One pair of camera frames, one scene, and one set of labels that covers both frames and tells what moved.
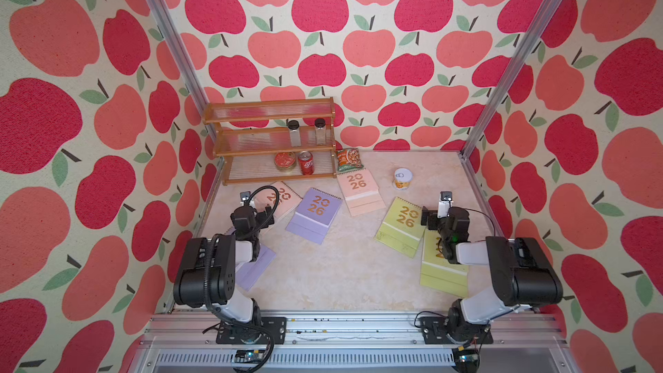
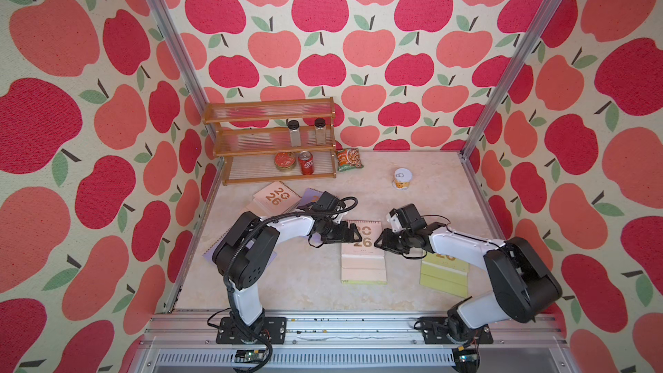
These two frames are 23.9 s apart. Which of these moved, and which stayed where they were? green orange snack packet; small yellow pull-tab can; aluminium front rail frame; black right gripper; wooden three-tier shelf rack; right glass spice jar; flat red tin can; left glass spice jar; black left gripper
Moved: black right gripper; black left gripper
Stayed: right glass spice jar; aluminium front rail frame; wooden three-tier shelf rack; flat red tin can; left glass spice jar; small yellow pull-tab can; green orange snack packet
